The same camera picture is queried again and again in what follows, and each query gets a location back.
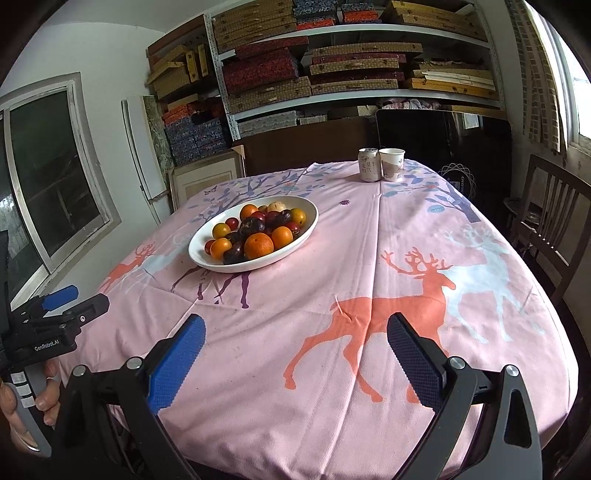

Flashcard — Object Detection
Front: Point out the stack of patterned flat boxes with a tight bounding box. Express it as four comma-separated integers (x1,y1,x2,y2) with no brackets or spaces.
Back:
213,0,428,114

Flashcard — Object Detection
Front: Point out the black flat panel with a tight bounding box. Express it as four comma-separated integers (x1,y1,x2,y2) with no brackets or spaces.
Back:
375,108,513,222

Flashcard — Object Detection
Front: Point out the stack of brown boxes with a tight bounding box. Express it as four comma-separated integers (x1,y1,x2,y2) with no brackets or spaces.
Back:
147,14,215,100

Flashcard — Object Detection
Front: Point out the white paper cup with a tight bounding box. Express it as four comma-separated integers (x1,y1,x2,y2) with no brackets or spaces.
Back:
379,148,406,182

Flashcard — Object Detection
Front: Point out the stack of grey patterned boxes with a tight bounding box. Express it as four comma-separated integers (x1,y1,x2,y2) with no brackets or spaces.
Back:
236,111,328,138

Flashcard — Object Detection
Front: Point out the pink printed tablecloth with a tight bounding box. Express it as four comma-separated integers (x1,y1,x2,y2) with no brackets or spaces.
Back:
76,159,580,467

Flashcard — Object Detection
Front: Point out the white drink can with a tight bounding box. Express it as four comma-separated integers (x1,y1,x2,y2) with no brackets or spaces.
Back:
359,148,382,182

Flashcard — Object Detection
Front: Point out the white plate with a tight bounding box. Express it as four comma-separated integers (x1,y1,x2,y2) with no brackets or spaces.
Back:
188,195,320,273

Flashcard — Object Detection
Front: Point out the brown wooden cabinet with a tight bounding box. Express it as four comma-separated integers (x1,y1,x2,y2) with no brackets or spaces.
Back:
242,117,380,177

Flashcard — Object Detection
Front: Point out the person's left hand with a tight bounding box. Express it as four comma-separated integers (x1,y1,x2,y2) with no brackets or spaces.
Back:
0,359,64,454

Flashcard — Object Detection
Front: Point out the large orange tangerine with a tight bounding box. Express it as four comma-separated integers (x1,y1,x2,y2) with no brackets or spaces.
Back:
244,233,274,260

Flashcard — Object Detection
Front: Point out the pink folded cloth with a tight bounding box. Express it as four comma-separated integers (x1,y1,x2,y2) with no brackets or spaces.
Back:
380,98,440,112

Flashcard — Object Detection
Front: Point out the white metal shelf unit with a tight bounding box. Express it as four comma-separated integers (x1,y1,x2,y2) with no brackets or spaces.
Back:
205,0,507,139

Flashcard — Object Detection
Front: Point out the bright window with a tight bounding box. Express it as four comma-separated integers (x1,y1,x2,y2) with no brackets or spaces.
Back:
531,0,591,155

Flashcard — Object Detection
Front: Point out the brick pattern curtain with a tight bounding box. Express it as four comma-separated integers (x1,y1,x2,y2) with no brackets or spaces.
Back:
505,0,578,154

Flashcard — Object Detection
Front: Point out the pale framed picture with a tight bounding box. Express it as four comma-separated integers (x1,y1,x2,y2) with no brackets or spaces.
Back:
167,150,246,209

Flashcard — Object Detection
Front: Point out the stack of blue floral boxes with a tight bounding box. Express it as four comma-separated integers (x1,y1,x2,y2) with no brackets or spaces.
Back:
163,102,232,166

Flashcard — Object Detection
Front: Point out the dark wooden chair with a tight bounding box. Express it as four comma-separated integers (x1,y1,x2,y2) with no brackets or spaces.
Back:
507,154,591,306

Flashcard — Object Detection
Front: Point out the green marbled slab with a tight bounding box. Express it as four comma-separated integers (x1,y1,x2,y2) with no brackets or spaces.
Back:
143,95,177,168

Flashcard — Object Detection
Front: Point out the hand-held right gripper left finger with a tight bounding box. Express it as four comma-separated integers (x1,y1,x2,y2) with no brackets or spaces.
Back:
55,314,207,480

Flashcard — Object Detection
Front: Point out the stack of yellow wooden boxes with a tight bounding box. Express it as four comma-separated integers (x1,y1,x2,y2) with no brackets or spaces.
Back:
392,0,497,92

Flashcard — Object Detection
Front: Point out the white board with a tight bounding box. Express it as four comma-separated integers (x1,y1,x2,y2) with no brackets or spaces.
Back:
121,96,168,205

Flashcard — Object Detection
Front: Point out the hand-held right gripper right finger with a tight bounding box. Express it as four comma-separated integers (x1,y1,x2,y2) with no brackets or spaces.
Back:
387,313,543,480

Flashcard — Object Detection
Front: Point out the aluminium sliding window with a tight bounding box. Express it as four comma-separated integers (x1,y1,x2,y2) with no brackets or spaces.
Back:
0,73,122,308

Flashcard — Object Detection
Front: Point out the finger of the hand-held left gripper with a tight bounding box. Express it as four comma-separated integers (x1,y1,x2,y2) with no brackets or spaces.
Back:
44,294,110,331
21,285,79,319

